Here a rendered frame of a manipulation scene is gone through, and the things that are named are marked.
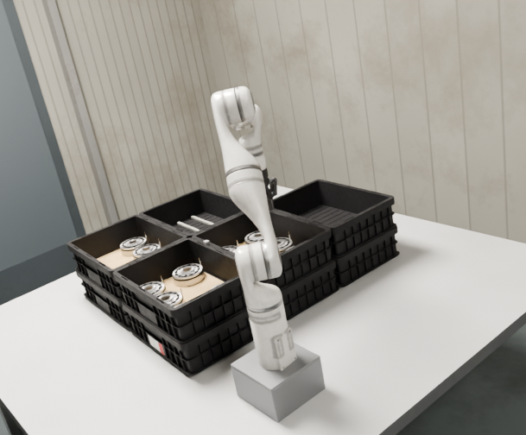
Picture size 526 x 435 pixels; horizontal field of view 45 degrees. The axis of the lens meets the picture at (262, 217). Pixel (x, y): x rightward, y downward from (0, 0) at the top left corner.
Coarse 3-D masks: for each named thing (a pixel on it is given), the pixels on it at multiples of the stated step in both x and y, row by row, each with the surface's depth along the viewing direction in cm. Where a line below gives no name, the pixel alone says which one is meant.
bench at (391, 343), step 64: (448, 256) 219; (512, 256) 211; (0, 320) 236; (64, 320) 227; (320, 320) 196; (384, 320) 190; (448, 320) 184; (512, 320) 178; (0, 384) 196; (64, 384) 189; (128, 384) 183; (192, 384) 178; (384, 384) 163; (448, 384) 162
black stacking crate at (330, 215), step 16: (304, 192) 243; (320, 192) 247; (336, 192) 240; (352, 192) 232; (288, 208) 240; (304, 208) 245; (320, 208) 246; (336, 208) 243; (352, 208) 235; (368, 224) 212; (384, 224) 218; (336, 240) 205; (352, 240) 210; (368, 240) 213; (336, 256) 207
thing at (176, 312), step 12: (192, 240) 214; (156, 252) 210; (216, 252) 202; (132, 264) 204; (120, 276) 197; (132, 288) 190; (216, 288) 178; (228, 288) 181; (156, 300) 178; (192, 300) 175; (204, 300) 176; (168, 312) 173; (180, 312) 172
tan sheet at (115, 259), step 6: (114, 252) 242; (120, 252) 241; (102, 258) 239; (108, 258) 238; (114, 258) 237; (120, 258) 236; (126, 258) 235; (132, 258) 234; (108, 264) 233; (114, 264) 232; (120, 264) 231
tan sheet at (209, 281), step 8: (168, 280) 212; (208, 280) 207; (216, 280) 206; (168, 288) 206; (176, 288) 205; (184, 288) 204; (192, 288) 203; (200, 288) 202; (208, 288) 201; (184, 296) 199; (192, 296) 198
